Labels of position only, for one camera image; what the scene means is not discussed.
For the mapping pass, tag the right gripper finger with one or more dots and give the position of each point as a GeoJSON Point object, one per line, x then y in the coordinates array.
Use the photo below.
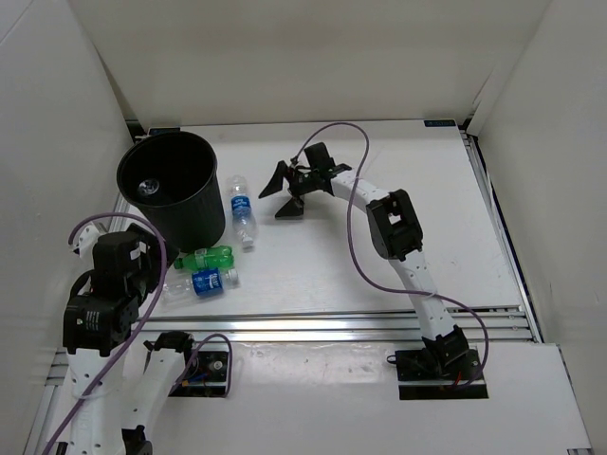
{"type": "Point", "coordinates": [292, 209]}
{"type": "Point", "coordinates": [276, 181]}

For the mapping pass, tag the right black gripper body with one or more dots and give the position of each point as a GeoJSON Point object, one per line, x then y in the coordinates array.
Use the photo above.
{"type": "Point", "coordinates": [303, 184]}

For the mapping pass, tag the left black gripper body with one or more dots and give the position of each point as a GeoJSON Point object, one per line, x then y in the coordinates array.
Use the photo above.
{"type": "Point", "coordinates": [139, 278]}

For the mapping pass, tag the clear bottle blue label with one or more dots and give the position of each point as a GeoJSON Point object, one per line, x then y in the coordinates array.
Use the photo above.
{"type": "Point", "coordinates": [243, 221]}
{"type": "Point", "coordinates": [200, 285]}

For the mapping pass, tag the clear plastic bottle blue cap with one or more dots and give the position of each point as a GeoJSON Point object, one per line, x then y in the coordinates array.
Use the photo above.
{"type": "Point", "coordinates": [148, 188]}

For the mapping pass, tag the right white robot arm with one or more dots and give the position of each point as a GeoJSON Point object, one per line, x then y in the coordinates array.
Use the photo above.
{"type": "Point", "coordinates": [396, 236]}

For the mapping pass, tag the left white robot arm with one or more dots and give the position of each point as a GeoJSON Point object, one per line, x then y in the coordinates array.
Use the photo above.
{"type": "Point", "coordinates": [99, 326]}

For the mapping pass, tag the black plastic bin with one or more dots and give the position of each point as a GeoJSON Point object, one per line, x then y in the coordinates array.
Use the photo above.
{"type": "Point", "coordinates": [188, 210]}

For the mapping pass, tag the green plastic bottle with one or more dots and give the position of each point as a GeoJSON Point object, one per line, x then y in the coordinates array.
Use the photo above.
{"type": "Point", "coordinates": [220, 257]}

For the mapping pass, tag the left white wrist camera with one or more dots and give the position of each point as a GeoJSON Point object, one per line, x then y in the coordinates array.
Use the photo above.
{"type": "Point", "coordinates": [86, 240]}

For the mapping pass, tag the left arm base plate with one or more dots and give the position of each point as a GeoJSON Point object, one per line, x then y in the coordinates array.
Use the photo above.
{"type": "Point", "coordinates": [207, 377]}

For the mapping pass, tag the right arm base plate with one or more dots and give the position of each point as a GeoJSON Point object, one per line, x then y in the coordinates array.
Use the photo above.
{"type": "Point", "coordinates": [418, 382]}

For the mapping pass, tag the aluminium frame rail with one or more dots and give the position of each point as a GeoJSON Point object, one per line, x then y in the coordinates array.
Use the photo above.
{"type": "Point", "coordinates": [500, 325]}

